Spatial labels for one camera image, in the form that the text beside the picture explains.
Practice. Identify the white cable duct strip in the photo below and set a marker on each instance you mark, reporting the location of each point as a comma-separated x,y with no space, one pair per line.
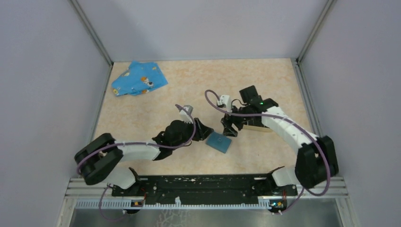
128,204

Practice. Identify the blue patterned cloth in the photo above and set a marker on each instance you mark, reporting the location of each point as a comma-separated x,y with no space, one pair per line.
139,78

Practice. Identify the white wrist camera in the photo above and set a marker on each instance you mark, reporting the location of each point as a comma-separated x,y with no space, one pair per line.
225,101
186,114

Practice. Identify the blue card holder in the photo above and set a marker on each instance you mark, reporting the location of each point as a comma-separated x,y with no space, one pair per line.
219,142

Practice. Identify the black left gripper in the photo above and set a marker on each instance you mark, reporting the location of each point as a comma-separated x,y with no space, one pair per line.
202,132

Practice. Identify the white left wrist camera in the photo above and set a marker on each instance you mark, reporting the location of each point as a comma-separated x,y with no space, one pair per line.
186,114

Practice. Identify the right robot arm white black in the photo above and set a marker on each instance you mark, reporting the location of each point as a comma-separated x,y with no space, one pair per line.
315,156

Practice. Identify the left aluminium corner post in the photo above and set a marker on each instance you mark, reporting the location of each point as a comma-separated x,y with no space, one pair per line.
90,30

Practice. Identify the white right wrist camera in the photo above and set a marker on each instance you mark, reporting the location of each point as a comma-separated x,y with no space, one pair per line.
225,101

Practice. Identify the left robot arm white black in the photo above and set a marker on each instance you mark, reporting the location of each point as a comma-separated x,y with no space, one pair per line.
98,161

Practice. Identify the aluminium frame rail front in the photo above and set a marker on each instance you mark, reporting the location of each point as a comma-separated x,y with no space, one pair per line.
78,189

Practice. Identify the gold oval tray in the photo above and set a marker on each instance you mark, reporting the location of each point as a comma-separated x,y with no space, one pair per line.
261,128

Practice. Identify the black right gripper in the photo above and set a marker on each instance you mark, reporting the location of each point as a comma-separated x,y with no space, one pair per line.
229,130

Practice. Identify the aluminium corner post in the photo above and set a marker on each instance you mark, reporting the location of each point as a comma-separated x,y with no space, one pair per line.
316,29
90,30

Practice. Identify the right aluminium corner post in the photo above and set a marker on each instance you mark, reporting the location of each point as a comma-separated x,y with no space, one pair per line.
316,29

